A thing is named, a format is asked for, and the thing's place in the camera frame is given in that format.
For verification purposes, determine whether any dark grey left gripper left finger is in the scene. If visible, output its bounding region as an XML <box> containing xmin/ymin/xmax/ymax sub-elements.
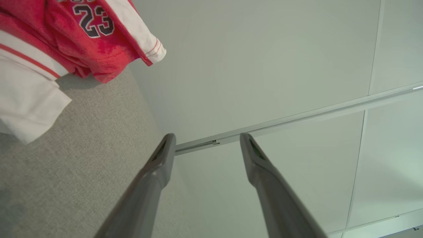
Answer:
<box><xmin>94</xmin><ymin>133</ymin><xmax>176</xmax><ymax>238</ymax></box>

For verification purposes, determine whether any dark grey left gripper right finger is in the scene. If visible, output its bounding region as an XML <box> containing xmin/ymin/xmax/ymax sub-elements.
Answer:
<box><xmin>240</xmin><ymin>133</ymin><xmax>329</xmax><ymax>238</ymax></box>

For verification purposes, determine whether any red white number 23 jersey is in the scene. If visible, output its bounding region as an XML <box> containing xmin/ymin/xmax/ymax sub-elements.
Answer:
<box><xmin>0</xmin><ymin>0</ymin><xmax>167</xmax><ymax>145</ymax></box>

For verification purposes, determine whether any silver wall rail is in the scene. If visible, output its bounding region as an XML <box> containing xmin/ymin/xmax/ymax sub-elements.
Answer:
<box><xmin>174</xmin><ymin>85</ymin><xmax>423</xmax><ymax>156</ymax></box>

